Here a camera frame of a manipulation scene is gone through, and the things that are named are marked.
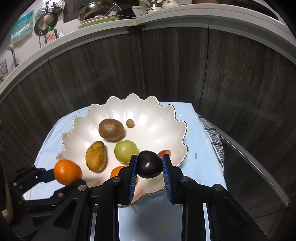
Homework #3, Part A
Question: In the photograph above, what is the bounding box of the steel mixing bowl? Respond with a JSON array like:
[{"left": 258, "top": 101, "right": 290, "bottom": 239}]
[{"left": 77, "top": 1, "right": 111, "bottom": 21}]

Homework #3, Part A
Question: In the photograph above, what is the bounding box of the brown kiwi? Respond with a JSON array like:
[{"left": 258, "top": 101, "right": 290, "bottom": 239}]
[{"left": 98, "top": 118, "right": 125, "bottom": 141}]

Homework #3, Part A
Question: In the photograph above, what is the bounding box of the yellow mango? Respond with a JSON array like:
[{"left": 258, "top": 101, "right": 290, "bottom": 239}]
[{"left": 85, "top": 141, "right": 106, "bottom": 172}]

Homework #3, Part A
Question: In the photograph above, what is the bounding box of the dark purple plum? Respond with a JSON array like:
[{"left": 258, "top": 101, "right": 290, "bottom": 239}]
[{"left": 137, "top": 151, "right": 163, "bottom": 179}]

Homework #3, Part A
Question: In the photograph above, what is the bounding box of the steel frying pan hanging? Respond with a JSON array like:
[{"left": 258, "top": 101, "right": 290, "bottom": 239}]
[{"left": 34, "top": 13, "right": 58, "bottom": 36}]

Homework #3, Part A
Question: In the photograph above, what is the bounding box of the white scalloped ceramic bowl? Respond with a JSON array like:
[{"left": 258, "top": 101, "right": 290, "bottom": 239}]
[{"left": 55, "top": 93, "right": 189, "bottom": 208}]

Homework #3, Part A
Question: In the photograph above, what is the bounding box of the green round fruit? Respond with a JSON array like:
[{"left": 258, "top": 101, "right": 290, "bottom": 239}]
[{"left": 114, "top": 140, "right": 137, "bottom": 163}]

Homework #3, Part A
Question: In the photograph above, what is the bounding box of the green plate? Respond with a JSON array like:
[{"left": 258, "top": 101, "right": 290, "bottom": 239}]
[{"left": 78, "top": 16, "right": 117, "bottom": 29}]

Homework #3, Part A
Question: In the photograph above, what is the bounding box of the teal tissue pack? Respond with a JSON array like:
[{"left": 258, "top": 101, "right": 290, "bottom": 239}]
[{"left": 11, "top": 10, "right": 34, "bottom": 44}]

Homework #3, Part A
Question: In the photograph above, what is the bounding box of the brown longan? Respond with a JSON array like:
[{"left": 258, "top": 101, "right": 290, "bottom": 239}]
[{"left": 126, "top": 119, "right": 135, "bottom": 128}]

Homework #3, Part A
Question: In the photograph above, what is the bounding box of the checkered white towel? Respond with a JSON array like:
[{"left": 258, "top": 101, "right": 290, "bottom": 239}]
[{"left": 197, "top": 114, "right": 225, "bottom": 173}]

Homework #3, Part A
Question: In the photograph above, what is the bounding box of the light blue patterned tablecloth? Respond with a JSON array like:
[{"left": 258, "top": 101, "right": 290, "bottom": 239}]
[{"left": 34, "top": 102, "right": 226, "bottom": 240}]

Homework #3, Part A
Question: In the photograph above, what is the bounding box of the dark wood cabinet front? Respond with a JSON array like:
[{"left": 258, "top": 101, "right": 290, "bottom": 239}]
[{"left": 1, "top": 27, "right": 295, "bottom": 239}]

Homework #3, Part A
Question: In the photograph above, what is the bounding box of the green dish soap bottle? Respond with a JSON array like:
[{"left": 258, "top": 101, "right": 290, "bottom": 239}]
[{"left": 45, "top": 23, "right": 58, "bottom": 44}]

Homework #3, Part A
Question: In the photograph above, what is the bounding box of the chrome kitchen faucet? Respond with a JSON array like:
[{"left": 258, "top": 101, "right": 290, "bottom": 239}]
[{"left": 0, "top": 46, "right": 19, "bottom": 68}]

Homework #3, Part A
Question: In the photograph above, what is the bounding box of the red cherry tomato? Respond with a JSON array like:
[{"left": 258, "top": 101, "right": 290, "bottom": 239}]
[{"left": 158, "top": 149, "right": 171, "bottom": 158}]

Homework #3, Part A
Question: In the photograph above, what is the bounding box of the white teapot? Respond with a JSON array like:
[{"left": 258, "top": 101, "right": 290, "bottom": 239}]
[{"left": 162, "top": 0, "right": 179, "bottom": 9}]

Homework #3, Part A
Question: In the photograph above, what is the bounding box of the person left hand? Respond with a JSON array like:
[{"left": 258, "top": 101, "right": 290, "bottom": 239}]
[{"left": 1, "top": 182, "right": 13, "bottom": 224}]

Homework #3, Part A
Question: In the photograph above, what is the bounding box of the orange tangerine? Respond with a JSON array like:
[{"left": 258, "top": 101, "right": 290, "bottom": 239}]
[
  {"left": 110, "top": 166, "right": 125, "bottom": 178},
  {"left": 53, "top": 159, "right": 82, "bottom": 185}
]

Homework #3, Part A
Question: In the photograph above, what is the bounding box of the white kitchen countertop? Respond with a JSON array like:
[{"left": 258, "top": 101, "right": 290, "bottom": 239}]
[{"left": 1, "top": 4, "right": 295, "bottom": 100}]

